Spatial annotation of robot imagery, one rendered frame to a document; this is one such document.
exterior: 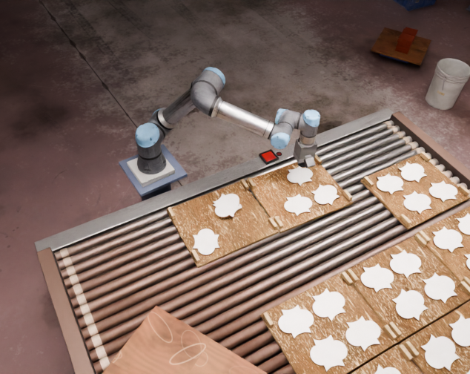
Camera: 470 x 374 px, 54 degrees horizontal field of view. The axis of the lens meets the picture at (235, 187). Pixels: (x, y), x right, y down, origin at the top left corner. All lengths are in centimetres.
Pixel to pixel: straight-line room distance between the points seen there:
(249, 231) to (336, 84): 276
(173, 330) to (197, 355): 13
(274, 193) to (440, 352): 98
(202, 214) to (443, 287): 109
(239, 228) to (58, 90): 289
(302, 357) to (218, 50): 368
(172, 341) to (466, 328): 115
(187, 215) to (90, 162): 179
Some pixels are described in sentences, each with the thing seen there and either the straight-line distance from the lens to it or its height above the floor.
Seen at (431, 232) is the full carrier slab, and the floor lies 94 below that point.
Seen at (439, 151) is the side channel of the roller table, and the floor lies 95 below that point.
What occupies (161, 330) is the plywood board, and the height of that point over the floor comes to 104.
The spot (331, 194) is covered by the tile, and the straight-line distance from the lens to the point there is 229.
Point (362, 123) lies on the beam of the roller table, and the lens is 277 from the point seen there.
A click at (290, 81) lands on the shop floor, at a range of 457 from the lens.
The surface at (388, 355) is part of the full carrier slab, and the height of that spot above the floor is 94.
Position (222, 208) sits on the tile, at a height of 97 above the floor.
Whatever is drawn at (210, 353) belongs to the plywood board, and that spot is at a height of 104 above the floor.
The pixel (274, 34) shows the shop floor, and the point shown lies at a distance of 526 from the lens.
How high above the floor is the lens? 264
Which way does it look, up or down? 49 degrees down
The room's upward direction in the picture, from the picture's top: 3 degrees clockwise
